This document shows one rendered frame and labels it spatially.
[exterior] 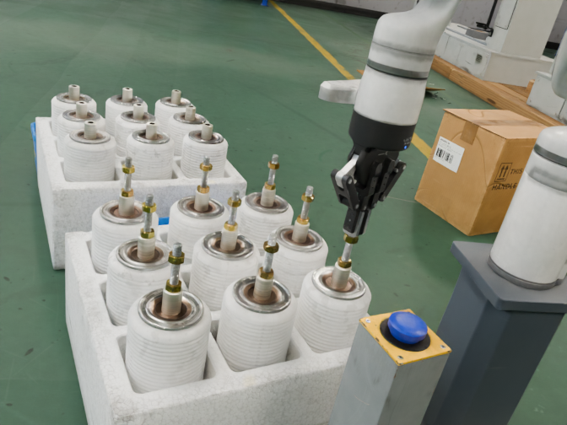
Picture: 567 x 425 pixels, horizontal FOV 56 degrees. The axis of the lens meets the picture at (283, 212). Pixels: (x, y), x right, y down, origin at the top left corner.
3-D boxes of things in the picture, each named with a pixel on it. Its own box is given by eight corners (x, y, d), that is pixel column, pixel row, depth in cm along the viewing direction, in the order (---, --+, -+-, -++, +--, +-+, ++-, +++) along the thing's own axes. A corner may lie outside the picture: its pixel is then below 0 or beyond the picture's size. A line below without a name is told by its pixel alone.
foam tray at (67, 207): (186, 180, 153) (192, 120, 145) (236, 252, 123) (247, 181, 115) (37, 184, 135) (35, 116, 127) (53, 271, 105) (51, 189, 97)
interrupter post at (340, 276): (326, 283, 73) (331, 264, 72) (336, 278, 75) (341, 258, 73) (340, 293, 72) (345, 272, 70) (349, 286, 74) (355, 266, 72)
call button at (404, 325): (406, 322, 58) (412, 307, 57) (430, 346, 55) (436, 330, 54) (377, 328, 56) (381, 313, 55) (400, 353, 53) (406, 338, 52)
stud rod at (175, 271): (174, 296, 62) (180, 240, 59) (177, 301, 61) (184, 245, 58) (166, 298, 61) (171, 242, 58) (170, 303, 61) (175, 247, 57)
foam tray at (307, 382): (264, 290, 112) (279, 215, 104) (369, 438, 82) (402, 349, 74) (65, 320, 93) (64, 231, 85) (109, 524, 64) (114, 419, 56)
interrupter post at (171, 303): (173, 302, 64) (175, 280, 62) (185, 313, 62) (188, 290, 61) (156, 309, 62) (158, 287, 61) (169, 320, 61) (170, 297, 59)
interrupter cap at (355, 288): (299, 281, 72) (300, 277, 72) (332, 264, 78) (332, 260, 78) (344, 309, 69) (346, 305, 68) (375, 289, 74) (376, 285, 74)
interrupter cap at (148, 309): (177, 284, 67) (177, 280, 67) (216, 316, 63) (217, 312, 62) (124, 306, 62) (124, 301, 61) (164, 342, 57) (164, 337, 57)
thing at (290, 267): (262, 305, 95) (279, 217, 87) (313, 324, 93) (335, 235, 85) (241, 336, 87) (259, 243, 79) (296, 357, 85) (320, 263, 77)
